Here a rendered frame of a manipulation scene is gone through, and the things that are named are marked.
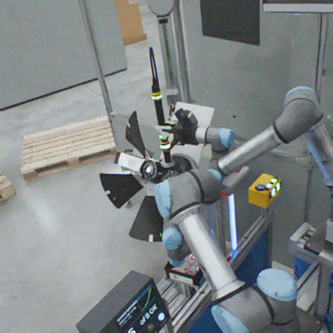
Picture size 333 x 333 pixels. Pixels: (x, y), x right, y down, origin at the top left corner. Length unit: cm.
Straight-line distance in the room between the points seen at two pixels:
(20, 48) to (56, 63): 64
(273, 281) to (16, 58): 628
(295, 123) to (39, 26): 606
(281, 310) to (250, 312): 10
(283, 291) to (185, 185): 43
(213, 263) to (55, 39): 628
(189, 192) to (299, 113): 47
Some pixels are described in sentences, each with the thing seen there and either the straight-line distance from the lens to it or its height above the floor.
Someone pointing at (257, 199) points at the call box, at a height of 102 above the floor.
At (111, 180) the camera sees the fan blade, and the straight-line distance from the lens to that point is 201.
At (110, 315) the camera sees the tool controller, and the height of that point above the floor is 125.
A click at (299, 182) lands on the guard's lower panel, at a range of 236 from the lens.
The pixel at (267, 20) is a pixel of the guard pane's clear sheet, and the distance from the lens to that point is 207.
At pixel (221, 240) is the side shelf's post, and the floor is 24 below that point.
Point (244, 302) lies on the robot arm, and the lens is 116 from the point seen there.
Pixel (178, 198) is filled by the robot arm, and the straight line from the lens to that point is 118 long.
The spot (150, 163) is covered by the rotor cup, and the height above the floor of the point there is 125.
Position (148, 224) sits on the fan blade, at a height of 100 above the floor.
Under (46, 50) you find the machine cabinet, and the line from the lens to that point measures 709.
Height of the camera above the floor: 219
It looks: 33 degrees down
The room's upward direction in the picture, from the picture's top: 10 degrees counter-clockwise
